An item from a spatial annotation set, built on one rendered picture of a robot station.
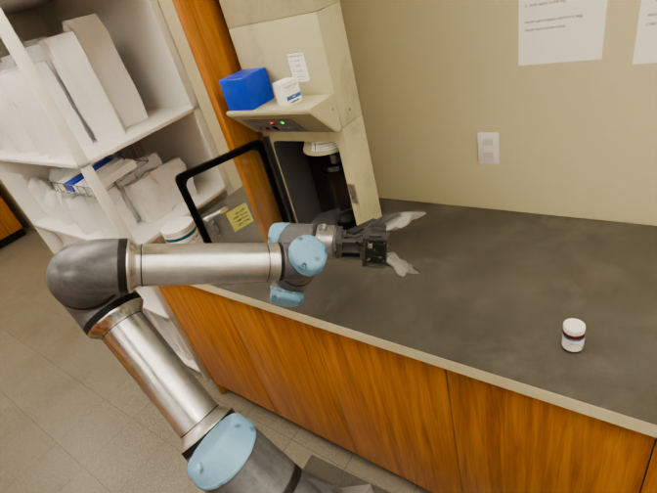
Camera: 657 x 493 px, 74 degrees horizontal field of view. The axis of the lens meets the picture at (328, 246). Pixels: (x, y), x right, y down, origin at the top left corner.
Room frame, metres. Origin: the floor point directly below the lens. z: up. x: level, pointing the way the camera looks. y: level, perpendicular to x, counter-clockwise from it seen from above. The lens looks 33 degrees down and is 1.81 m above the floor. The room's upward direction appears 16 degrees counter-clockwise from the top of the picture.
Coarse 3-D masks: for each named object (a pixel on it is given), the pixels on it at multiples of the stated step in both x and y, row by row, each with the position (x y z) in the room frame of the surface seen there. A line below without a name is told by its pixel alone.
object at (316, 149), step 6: (306, 144) 1.34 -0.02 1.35; (312, 144) 1.32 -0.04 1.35; (318, 144) 1.30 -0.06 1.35; (324, 144) 1.30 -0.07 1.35; (330, 144) 1.29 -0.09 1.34; (306, 150) 1.34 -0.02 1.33; (312, 150) 1.31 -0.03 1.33; (318, 150) 1.30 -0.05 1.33; (324, 150) 1.29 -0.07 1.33; (330, 150) 1.28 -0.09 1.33; (336, 150) 1.28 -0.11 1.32; (318, 156) 1.30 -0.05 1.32
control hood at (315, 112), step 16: (304, 96) 1.26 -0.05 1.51; (320, 96) 1.21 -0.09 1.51; (240, 112) 1.29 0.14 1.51; (256, 112) 1.25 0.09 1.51; (272, 112) 1.21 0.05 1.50; (288, 112) 1.17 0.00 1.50; (304, 112) 1.13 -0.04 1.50; (320, 112) 1.14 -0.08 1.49; (336, 112) 1.19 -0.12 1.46; (320, 128) 1.19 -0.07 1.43; (336, 128) 1.18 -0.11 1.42
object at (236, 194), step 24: (216, 168) 1.32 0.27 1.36; (240, 168) 1.35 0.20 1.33; (264, 168) 1.39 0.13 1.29; (192, 192) 1.28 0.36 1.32; (216, 192) 1.31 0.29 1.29; (240, 192) 1.34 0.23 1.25; (264, 192) 1.37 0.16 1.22; (216, 216) 1.30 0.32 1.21; (240, 216) 1.33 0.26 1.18; (264, 216) 1.36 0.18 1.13; (216, 240) 1.28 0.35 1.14; (240, 240) 1.31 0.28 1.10; (264, 240) 1.35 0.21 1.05
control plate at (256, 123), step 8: (248, 120) 1.31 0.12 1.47; (256, 120) 1.29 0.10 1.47; (264, 120) 1.27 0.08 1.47; (272, 120) 1.25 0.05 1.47; (280, 120) 1.23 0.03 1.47; (288, 120) 1.21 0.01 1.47; (256, 128) 1.36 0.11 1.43; (264, 128) 1.34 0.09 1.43; (272, 128) 1.31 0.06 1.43; (280, 128) 1.29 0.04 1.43; (296, 128) 1.25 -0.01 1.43; (304, 128) 1.23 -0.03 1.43
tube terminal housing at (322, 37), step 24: (264, 24) 1.32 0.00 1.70; (288, 24) 1.26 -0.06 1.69; (312, 24) 1.21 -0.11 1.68; (336, 24) 1.25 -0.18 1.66; (240, 48) 1.40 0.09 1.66; (264, 48) 1.34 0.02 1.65; (288, 48) 1.28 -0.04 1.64; (312, 48) 1.23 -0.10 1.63; (336, 48) 1.24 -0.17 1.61; (288, 72) 1.29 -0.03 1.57; (312, 72) 1.24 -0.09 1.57; (336, 72) 1.22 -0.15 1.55; (336, 96) 1.20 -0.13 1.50; (360, 120) 1.27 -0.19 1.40; (336, 144) 1.22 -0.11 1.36; (360, 144) 1.25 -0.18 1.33; (360, 168) 1.23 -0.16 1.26; (360, 192) 1.21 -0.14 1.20; (360, 216) 1.20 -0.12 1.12
